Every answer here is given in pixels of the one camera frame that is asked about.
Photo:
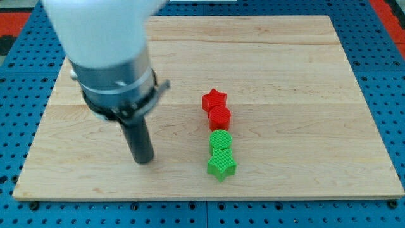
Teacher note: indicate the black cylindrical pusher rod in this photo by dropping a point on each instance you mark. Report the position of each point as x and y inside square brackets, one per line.
[138, 140]

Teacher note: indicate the grey metal wrist flange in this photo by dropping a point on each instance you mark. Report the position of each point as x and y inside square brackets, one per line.
[123, 92]

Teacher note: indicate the red star block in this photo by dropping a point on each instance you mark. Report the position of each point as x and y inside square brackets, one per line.
[212, 99]

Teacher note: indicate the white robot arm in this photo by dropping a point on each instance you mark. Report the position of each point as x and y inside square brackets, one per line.
[106, 44]

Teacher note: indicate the green star block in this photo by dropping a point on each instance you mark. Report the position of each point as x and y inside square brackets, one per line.
[221, 164]

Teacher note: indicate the green cylinder block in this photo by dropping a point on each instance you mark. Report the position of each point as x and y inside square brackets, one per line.
[219, 139]

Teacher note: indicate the red cylinder block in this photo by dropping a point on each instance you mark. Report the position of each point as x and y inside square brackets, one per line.
[219, 118]

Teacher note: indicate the light wooden board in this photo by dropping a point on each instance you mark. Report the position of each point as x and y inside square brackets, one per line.
[300, 126]

